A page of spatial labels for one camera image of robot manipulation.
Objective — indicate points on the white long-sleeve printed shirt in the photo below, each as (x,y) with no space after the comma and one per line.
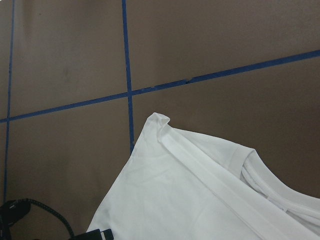
(184,185)

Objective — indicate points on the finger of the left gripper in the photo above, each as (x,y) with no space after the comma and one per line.
(97,232)

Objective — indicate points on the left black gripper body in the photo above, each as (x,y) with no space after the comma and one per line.
(10,213)

